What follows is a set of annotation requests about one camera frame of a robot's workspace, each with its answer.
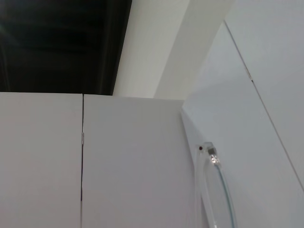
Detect black curtain backdrop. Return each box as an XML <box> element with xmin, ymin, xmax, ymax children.
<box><xmin>0</xmin><ymin>0</ymin><xmax>133</xmax><ymax>96</ymax></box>

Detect clear plastic glasses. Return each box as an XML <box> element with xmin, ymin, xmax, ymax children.
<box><xmin>194</xmin><ymin>142</ymin><xmax>238</xmax><ymax>228</ymax></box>

